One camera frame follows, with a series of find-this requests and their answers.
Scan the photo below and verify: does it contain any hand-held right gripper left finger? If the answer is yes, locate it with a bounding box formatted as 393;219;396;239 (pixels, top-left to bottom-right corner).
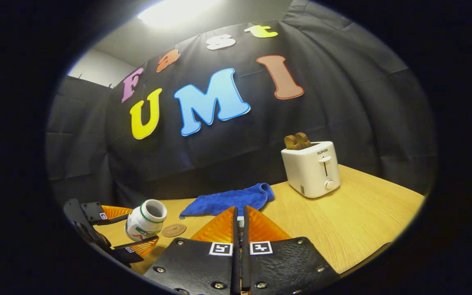
144;206;241;295

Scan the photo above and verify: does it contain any white toaster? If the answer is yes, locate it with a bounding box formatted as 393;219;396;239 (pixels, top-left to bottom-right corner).
281;141;341;199

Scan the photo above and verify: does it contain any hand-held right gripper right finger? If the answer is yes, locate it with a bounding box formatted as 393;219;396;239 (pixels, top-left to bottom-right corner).
242;205;340;295

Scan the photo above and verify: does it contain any black backdrop cloth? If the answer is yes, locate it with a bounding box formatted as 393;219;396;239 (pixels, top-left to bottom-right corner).
45;0;437;205

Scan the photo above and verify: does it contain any round brown coaster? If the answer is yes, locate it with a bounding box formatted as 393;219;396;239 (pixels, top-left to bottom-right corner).
161;224;187;238

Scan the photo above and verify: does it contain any blue towel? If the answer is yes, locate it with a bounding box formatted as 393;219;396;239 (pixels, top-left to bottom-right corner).
179;183;275;218

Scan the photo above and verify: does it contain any white water bottle green label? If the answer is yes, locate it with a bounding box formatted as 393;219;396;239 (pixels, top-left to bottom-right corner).
125;199;168;242

